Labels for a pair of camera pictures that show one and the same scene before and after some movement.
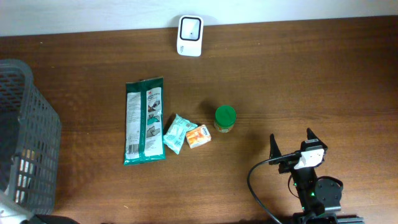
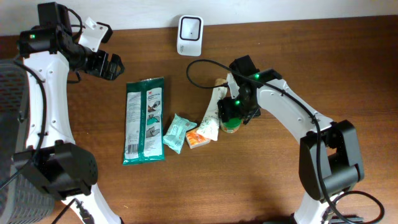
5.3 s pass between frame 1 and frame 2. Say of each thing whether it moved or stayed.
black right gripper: moved
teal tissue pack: stayed
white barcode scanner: stayed
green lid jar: moved
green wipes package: stayed
